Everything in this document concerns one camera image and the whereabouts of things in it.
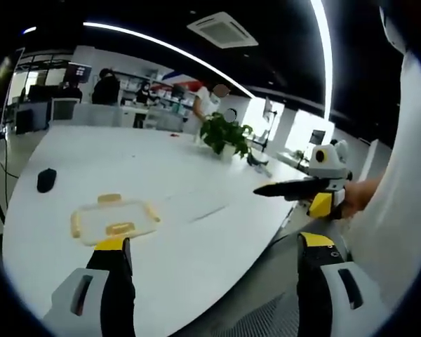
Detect clear plastic food container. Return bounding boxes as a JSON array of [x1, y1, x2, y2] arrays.
[[69, 192, 161, 246]]

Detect ceiling air conditioner vent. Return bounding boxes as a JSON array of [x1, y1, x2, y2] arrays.
[[186, 11, 260, 49]]

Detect green potted plant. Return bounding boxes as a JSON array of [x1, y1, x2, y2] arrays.
[[199, 112, 255, 161]]

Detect wall monitor screen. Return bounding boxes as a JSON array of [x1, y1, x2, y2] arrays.
[[69, 62, 93, 84]]

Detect dark mesh chair seat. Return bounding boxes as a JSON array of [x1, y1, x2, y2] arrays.
[[199, 291, 299, 337]]

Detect long ceiling light strip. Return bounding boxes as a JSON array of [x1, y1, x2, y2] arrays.
[[310, 0, 335, 120], [83, 21, 255, 100]]

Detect small white-framed monitor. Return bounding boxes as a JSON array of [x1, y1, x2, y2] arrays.
[[310, 128, 328, 145]]

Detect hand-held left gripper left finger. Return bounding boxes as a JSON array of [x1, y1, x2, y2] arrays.
[[43, 237, 137, 337]]

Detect black desk monitor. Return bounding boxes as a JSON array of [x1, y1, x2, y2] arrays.
[[27, 84, 59, 103]]

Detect person's right hand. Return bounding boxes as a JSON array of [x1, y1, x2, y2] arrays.
[[343, 176, 386, 214]]

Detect dark tool on table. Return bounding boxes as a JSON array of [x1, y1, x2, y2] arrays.
[[247, 153, 272, 177]]

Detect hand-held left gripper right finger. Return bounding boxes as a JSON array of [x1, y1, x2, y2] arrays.
[[296, 231, 390, 337]]

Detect small black object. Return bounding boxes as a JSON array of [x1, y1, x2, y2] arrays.
[[36, 168, 58, 193]]

